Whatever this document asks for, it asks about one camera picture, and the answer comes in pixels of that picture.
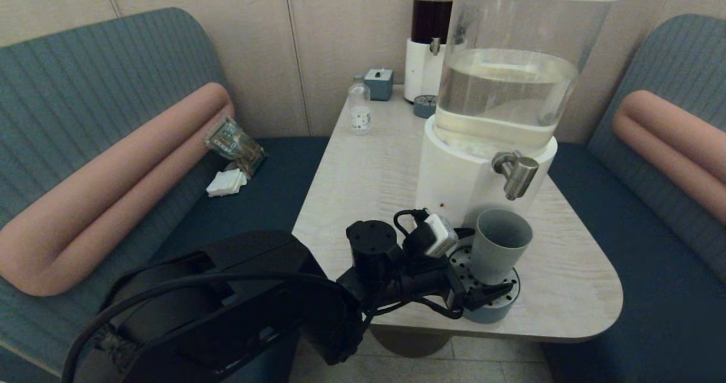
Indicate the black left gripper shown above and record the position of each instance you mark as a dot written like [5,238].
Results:
[431,281]

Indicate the grey-blue plastic cup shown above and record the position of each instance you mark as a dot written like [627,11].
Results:
[500,247]

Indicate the metal dispenser tap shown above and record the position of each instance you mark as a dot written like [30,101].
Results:
[519,174]

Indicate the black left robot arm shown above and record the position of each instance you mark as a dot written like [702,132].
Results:
[227,309]

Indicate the blue drip tray metal grate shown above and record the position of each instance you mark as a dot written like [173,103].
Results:
[490,309]

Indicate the clear water dispenser white base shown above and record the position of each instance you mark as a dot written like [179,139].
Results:
[459,190]

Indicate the small blue drip tray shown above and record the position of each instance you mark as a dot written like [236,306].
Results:
[423,108]

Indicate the teal upholstered bench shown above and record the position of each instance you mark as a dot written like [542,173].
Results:
[652,258]
[113,116]

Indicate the small clear bottle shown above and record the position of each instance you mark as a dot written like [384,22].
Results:
[359,115]

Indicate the dark drink dispenser white base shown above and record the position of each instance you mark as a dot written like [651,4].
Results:
[422,70]

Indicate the small blue box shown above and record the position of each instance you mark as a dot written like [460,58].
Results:
[379,83]

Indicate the pink bolster cushion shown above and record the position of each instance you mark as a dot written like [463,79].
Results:
[669,138]
[113,190]

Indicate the white folded napkins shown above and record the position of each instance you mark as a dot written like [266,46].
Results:
[226,183]

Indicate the clear snack packet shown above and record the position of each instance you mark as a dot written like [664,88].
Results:
[234,143]

